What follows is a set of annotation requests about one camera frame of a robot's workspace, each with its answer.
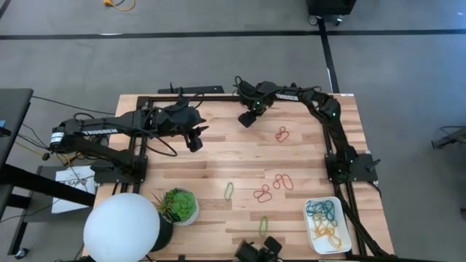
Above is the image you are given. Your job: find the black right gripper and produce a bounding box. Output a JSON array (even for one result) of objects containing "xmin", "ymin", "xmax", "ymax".
[{"xmin": 234, "ymin": 79, "xmax": 277, "ymax": 128}]

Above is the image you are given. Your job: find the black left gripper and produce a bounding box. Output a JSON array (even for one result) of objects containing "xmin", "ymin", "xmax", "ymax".
[{"xmin": 159, "ymin": 100, "xmax": 210, "ymax": 153}]

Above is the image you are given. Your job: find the teal rubber band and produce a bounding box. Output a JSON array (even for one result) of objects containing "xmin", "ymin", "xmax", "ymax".
[
  {"xmin": 307, "ymin": 203, "xmax": 328, "ymax": 223},
  {"xmin": 305, "ymin": 199, "xmax": 323, "ymax": 218},
  {"xmin": 319, "ymin": 207, "xmax": 338, "ymax": 225},
  {"xmin": 315, "ymin": 199, "xmax": 336, "ymax": 215},
  {"xmin": 322, "ymin": 205, "xmax": 339, "ymax": 227}
]

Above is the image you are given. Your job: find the yellow rubber band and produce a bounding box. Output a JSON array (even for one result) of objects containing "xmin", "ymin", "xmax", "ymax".
[
  {"xmin": 312, "ymin": 213, "xmax": 331, "ymax": 234},
  {"xmin": 320, "ymin": 221, "xmax": 339, "ymax": 241},
  {"xmin": 312, "ymin": 218, "xmax": 328, "ymax": 239},
  {"xmin": 325, "ymin": 229, "xmax": 343, "ymax": 249}
]

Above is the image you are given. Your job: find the white plastic bin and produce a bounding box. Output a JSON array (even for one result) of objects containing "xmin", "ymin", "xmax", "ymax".
[{"xmin": 302, "ymin": 196, "xmax": 353, "ymax": 255}]

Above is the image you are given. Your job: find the red rubber band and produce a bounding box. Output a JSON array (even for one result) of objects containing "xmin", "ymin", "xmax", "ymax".
[
  {"xmin": 272, "ymin": 173, "xmax": 295, "ymax": 191},
  {"xmin": 275, "ymin": 126, "xmax": 291, "ymax": 143},
  {"xmin": 253, "ymin": 183, "xmax": 274, "ymax": 204}
]

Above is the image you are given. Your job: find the succulent in patterned pot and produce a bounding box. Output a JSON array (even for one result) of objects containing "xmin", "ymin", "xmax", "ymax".
[{"xmin": 151, "ymin": 187, "xmax": 200, "ymax": 227}]

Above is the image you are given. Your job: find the black cart base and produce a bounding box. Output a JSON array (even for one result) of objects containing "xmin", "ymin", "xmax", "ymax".
[{"xmin": 305, "ymin": 0, "xmax": 358, "ymax": 26}]

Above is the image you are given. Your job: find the white globe lamp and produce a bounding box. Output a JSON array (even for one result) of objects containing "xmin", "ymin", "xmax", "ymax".
[{"xmin": 82, "ymin": 192, "xmax": 175, "ymax": 262}]

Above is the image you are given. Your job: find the black device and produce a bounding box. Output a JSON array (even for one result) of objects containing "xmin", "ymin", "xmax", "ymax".
[{"xmin": 234, "ymin": 235, "xmax": 283, "ymax": 262}]

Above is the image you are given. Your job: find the white paper sheet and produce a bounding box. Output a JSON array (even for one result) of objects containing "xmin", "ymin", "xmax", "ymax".
[{"xmin": 50, "ymin": 166, "xmax": 97, "ymax": 215}]

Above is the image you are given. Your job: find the black desk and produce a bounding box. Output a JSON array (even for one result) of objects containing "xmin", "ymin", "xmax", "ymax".
[{"xmin": 0, "ymin": 88, "xmax": 96, "ymax": 260}]

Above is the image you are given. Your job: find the black floor stand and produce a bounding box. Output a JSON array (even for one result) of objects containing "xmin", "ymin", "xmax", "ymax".
[{"xmin": 431, "ymin": 124, "xmax": 466, "ymax": 149}]

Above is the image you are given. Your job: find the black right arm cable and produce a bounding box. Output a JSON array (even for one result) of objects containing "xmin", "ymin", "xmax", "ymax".
[{"xmin": 232, "ymin": 75, "xmax": 323, "ymax": 106}]

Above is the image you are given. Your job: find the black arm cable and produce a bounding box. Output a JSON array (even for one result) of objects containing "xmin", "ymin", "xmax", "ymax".
[
  {"xmin": 140, "ymin": 92, "xmax": 205, "ymax": 158},
  {"xmin": 232, "ymin": 75, "xmax": 323, "ymax": 106}
]

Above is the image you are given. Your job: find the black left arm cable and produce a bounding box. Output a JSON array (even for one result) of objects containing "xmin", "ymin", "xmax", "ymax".
[{"xmin": 140, "ymin": 92, "xmax": 205, "ymax": 158}]

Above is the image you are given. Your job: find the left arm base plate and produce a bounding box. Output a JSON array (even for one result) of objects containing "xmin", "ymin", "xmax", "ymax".
[{"xmin": 90, "ymin": 159, "xmax": 149, "ymax": 185}]

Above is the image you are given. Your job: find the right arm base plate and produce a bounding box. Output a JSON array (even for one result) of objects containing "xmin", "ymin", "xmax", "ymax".
[{"xmin": 325, "ymin": 152, "xmax": 379, "ymax": 183}]

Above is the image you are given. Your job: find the thin black cable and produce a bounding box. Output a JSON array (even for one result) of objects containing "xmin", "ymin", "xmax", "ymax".
[{"xmin": 31, "ymin": 95, "xmax": 117, "ymax": 116}]

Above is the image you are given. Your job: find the yellow cable bundle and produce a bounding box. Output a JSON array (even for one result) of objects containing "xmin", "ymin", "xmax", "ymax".
[{"xmin": 60, "ymin": 151, "xmax": 88, "ymax": 165}]

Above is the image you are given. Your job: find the yellow floor cable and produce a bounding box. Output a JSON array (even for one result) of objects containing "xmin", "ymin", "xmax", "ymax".
[{"xmin": 103, "ymin": 0, "xmax": 136, "ymax": 12}]

